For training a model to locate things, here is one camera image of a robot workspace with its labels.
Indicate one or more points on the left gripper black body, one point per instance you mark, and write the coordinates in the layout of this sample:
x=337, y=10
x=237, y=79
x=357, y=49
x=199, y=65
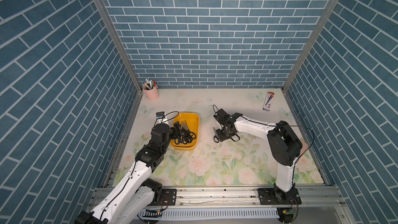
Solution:
x=174, y=132

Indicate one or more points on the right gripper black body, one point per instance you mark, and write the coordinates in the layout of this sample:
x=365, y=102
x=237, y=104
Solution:
x=223, y=135

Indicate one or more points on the blue handled scissors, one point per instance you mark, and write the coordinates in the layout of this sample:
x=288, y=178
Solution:
x=178, y=141

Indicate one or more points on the black scissors small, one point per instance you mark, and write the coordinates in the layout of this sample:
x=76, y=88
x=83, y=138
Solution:
x=216, y=136

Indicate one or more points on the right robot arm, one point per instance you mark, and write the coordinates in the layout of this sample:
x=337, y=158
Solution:
x=285, y=148

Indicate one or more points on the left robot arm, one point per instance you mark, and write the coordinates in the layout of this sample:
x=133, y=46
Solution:
x=136, y=190

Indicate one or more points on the yellow plastic storage box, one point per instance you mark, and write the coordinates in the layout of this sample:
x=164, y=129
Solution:
x=193, y=121

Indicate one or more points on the floral table mat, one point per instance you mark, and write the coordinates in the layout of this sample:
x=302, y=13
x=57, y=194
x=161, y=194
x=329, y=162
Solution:
x=246, y=160

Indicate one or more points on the pink metal pen holder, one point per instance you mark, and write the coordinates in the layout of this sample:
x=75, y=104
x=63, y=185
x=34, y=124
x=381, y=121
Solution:
x=151, y=94

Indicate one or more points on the pen refill package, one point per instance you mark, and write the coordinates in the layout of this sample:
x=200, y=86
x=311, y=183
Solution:
x=268, y=101

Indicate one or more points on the pink phone case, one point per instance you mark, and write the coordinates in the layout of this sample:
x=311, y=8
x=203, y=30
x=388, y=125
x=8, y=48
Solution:
x=304, y=147

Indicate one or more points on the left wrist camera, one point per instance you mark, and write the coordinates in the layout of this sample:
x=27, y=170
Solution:
x=159, y=117

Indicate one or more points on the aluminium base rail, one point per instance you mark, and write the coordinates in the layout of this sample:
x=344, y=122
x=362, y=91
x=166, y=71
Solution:
x=248, y=196

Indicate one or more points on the aluminium corner post left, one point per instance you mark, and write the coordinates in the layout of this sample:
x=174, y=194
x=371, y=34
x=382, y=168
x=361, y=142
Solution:
x=103, y=13

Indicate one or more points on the aluminium corner post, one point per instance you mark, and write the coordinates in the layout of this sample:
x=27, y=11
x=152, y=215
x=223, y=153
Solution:
x=324, y=17
x=103, y=13

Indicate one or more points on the aluminium corner post right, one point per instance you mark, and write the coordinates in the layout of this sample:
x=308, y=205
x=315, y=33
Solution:
x=324, y=17

